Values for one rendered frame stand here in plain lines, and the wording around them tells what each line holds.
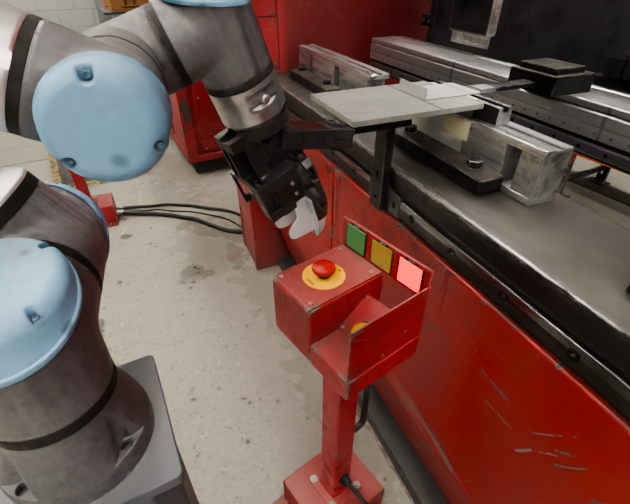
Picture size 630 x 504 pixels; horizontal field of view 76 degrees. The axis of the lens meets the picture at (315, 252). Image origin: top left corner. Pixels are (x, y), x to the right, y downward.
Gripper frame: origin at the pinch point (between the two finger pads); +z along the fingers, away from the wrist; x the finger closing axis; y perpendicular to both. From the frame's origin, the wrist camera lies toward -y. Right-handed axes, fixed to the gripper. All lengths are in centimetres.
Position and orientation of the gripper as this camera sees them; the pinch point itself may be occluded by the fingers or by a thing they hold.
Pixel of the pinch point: (318, 225)
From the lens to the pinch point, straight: 60.5
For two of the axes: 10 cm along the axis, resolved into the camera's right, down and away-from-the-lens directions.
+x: 6.1, 4.6, -6.5
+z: 2.8, 6.4, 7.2
